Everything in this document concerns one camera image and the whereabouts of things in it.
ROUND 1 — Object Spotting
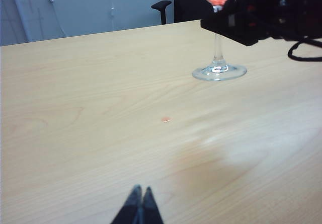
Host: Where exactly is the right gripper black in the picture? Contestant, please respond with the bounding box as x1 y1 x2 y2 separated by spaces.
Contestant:
200 0 322 47

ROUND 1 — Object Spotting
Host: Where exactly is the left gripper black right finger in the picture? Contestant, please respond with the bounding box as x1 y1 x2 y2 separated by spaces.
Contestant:
139 186 166 224

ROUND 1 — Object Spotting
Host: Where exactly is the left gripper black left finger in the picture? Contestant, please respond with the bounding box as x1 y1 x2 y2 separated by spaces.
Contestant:
110 184 143 224

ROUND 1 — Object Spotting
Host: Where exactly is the clear goblet with red liquid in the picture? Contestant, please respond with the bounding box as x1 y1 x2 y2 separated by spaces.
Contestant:
190 0 248 82

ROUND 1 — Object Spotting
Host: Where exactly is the black office chair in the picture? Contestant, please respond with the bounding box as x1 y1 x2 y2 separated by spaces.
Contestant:
150 0 244 26

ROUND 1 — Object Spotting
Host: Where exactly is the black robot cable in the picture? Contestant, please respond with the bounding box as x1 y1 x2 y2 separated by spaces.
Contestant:
287 35 322 62

